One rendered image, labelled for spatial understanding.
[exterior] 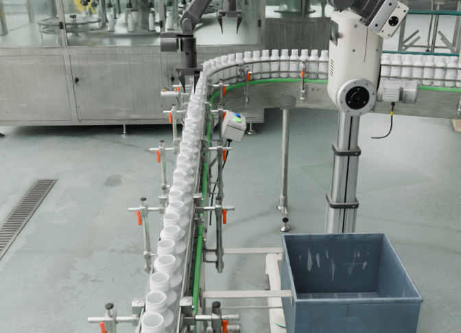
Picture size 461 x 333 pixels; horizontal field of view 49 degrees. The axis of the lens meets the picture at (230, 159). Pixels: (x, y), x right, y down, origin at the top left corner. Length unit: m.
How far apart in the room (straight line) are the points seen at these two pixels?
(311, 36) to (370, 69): 4.78
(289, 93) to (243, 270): 1.11
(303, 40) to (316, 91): 3.69
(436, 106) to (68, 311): 2.33
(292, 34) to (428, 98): 3.86
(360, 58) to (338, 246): 0.79
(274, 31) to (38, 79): 3.07
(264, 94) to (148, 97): 2.05
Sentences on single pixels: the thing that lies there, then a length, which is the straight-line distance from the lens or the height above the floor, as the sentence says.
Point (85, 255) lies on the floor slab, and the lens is 3.30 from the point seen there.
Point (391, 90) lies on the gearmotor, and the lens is 2.95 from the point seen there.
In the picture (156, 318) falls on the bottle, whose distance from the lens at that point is 0.92.
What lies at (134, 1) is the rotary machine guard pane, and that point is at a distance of 4.86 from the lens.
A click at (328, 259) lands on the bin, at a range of 1.60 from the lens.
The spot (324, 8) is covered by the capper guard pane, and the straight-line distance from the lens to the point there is 6.82.
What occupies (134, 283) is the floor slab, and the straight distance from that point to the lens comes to 2.99.
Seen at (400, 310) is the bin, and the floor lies 0.91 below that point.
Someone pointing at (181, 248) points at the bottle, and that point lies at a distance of 1.15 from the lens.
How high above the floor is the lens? 1.74
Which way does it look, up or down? 23 degrees down
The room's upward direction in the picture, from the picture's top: 1 degrees counter-clockwise
